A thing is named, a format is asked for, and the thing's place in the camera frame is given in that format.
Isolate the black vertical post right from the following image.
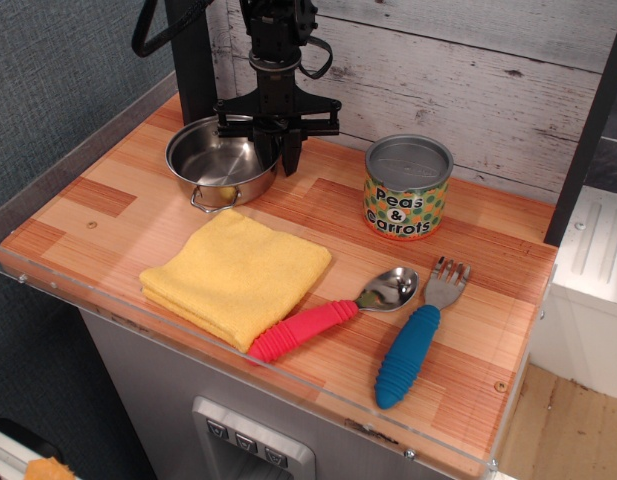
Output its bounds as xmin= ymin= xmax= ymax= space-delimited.
xmin=544 ymin=33 xmax=617 ymax=247

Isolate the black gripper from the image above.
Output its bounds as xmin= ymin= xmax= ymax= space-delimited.
xmin=214 ymin=69 xmax=342 ymax=177

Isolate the peas and carrots can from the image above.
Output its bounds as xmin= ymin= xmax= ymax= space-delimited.
xmin=363 ymin=134 xmax=454 ymax=241

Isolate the yellow folded rag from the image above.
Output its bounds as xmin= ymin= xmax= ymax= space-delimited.
xmin=139 ymin=210 xmax=331 ymax=353

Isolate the grey toy fridge cabinet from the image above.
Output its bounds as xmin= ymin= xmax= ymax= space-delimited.
xmin=81 ymin=311 xmax=444 ymax=479

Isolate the clear acrylic guard rail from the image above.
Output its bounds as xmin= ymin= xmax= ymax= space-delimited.
xmin=0 ymin=77 xmax=556 ymax=479

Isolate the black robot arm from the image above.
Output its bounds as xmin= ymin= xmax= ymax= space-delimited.
xmin=214 ymin=1 xmax=342 ymax=176

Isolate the black braided cable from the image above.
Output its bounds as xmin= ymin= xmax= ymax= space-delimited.
xmin=131 ymin=0 xmax=219 ymax=59

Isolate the blue handled fork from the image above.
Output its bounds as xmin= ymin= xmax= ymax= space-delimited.
xmin=374 ymin=257 xmax=471 ymax=410

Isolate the silver dispenser button panel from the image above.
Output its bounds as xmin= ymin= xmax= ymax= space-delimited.
xmin=192 ymin=396 xmax=317 ymax=480

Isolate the black vertical post left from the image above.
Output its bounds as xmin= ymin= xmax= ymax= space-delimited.
xmin=170 ymin=13 xmax=217 ymax=125

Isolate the silver metal pot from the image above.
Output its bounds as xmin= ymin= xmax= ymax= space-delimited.
xmin=165 ymin=117 xmax=281 ymax=214

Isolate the black vertical post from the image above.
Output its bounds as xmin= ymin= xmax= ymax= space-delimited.
xmin=544 ymin=33 xmax=617 ymax=247
xmin=170 ymin=13 xmax=217 ymax=125

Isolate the orange object bottom left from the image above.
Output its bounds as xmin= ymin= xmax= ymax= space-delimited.
xmin=23 ymin=457 xmax=77 ymax=480

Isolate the red handled spoon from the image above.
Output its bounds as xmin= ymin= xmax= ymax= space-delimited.
xmin=248 ymin=267 xmax=419 ymax=363

